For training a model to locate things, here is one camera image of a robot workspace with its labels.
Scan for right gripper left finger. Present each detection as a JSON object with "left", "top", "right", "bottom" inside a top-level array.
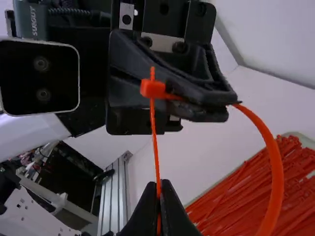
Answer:
[{"left": 117, "top": 181, "right": 158, "bottom": 236}]

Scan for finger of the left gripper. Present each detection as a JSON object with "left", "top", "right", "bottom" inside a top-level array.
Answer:
[{"left": 109, "top": 29, "right": 243, "bottom": 103}]

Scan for row of orange cable ties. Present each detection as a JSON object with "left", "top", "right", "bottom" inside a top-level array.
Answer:
[{"left": 184, "top": 134, "right": 315, "bottom": 236}]

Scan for silver rails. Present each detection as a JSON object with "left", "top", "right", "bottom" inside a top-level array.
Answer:
[{"left": 96, "top": 150, "right": 134, "bottom": 236}]

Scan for pale tray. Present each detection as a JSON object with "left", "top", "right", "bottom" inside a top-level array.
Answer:
[{"left": 279, "top": 131, "right": 315, "bottom": 149}]

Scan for orange cable tie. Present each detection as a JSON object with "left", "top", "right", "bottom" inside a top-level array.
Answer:
[{"left": 139, "top": 66, "right": 285, "bottom": 236}]

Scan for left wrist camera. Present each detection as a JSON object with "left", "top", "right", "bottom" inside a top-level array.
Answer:
[{"left": 0, "top": 38, "right": 81, "bottom": 117}]

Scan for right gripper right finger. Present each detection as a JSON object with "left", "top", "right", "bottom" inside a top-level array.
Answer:
[{"left": 159, "top": 178, "right": 203, "bottom": 236}]

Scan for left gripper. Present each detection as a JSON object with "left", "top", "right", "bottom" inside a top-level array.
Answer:
[{"left": 47, "top": 0, "right": 230, "bottom": 138}]

